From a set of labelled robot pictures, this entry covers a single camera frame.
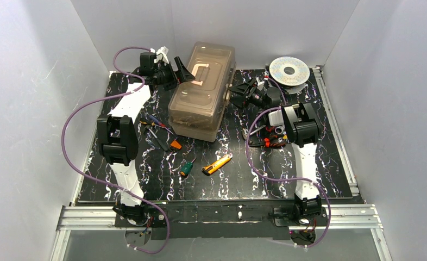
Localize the translucent brown beige tool box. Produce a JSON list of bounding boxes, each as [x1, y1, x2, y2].
[[168, 42, 236, 142]]

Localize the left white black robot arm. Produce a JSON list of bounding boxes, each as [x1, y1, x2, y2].
[[97, 48, 195, 222]]

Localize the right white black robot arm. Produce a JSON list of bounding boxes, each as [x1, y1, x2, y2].
[[228, 78, 324, 220]]

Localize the orange black scraper tool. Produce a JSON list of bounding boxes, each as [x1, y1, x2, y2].
[[145, 126, 182, 152]]

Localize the silver wrench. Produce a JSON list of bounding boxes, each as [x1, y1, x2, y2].
[[249, 125, 266, 136]]

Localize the white filament spool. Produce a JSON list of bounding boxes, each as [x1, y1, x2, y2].
[[269, 57, 310, 94]]

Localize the blue red screwdriver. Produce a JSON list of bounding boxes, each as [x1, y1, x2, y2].
[[139, 115, 174, 135]]

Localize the orange black pliers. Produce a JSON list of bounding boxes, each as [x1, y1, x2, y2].
[[249, 134, 287, 148]]

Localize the yellow black utility knife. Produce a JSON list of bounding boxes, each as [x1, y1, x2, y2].
[[202, 153, 233, 176]]

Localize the green stubby screwdriver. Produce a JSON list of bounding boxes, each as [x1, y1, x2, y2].
[[179, 158, 196, 178]]

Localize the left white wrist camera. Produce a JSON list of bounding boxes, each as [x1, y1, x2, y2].
[[154, 46, 169, 64]]

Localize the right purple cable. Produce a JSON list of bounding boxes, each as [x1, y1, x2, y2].
[[245, 76, 332, 249]]

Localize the purple cable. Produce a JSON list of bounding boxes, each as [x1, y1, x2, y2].
[[245, 76, 332, 249], [61, 46, 171, 254]]

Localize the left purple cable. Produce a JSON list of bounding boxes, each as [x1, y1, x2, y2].
[[61, 46, 171, 254]]

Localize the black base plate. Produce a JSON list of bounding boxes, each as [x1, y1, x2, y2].
[[112, 199, 328, 240]]

